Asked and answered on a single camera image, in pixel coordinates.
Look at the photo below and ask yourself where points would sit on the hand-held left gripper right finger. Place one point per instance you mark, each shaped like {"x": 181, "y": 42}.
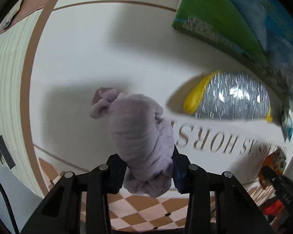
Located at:
{"x": 179, "y": 178}

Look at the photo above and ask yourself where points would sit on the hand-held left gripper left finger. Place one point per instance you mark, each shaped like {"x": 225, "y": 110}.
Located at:
{"x": 117, "y": 175}

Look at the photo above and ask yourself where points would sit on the lilac plush cloth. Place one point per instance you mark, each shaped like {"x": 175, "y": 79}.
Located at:
{"x": 141, "y": 141}

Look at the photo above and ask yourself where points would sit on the white checkered floor mat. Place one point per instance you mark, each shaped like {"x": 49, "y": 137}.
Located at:
{"x": 127, "y": 82}

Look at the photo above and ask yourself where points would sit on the grey and yellow cushion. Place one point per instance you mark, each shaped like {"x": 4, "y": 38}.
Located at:
{"x": 230, "y": 100}

